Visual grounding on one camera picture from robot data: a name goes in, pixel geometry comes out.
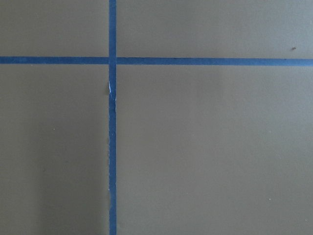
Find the brown paper table cover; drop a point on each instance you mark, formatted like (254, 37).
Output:
(201, 150)

